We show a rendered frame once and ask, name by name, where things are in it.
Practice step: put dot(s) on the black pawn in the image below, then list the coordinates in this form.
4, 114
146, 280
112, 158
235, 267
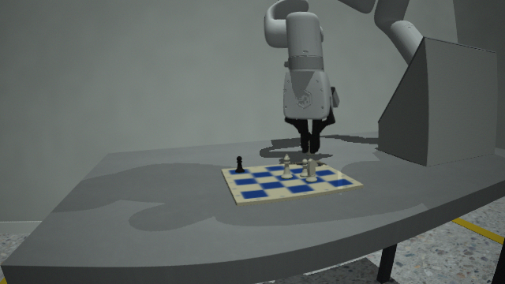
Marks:
239, 169

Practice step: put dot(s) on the cream and blue checkered game board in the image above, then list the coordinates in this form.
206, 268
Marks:
264, 185

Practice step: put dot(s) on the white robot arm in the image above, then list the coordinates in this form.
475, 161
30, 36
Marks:
304, 38

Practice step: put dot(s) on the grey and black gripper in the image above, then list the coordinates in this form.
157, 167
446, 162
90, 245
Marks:
306, 96

